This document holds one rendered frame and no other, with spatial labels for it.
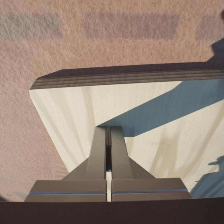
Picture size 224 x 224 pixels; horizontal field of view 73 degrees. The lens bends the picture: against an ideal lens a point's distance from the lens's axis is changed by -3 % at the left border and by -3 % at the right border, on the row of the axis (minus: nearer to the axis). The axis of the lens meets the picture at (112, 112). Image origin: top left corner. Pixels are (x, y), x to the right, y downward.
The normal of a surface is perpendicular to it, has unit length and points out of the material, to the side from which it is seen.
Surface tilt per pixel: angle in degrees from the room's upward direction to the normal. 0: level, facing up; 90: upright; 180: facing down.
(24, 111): 0
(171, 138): 0
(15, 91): 0
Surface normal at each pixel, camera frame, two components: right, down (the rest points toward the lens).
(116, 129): 0.00, -0.95
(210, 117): 0.02, 0.67
